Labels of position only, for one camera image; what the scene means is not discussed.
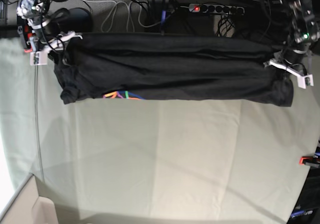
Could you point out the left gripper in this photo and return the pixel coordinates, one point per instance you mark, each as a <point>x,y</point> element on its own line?
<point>291,61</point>

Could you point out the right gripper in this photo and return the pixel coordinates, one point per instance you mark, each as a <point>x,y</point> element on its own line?
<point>55,44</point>

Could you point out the black t-shirt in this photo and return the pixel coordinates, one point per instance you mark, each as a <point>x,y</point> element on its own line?
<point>149,66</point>

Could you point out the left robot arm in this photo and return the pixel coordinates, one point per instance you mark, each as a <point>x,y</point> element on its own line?
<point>303,33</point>

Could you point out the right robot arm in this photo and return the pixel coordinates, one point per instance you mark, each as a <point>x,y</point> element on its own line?
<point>45,32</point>

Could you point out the black round base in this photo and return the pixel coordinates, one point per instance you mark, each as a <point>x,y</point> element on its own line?
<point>78,20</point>

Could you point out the red black table clamp left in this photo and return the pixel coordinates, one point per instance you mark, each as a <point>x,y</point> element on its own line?
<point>25,32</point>

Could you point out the red black table clamp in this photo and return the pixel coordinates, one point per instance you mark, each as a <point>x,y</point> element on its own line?
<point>311,161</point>
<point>25,32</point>

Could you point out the red black table clamp right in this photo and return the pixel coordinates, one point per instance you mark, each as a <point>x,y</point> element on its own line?
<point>311,161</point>

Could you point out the light green table cloth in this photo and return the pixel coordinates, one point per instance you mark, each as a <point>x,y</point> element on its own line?
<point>127,161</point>

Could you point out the black power strip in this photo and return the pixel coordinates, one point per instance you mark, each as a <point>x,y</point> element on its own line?
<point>219,9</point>

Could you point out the beige cardboard box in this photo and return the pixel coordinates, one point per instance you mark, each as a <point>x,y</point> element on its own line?
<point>28,207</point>

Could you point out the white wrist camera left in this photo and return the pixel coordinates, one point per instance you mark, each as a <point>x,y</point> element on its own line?
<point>305,81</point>

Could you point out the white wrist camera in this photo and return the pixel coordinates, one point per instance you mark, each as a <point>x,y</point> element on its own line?
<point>38,58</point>
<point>305,81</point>

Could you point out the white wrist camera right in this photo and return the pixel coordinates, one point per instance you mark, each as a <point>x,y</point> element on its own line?
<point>38,58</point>

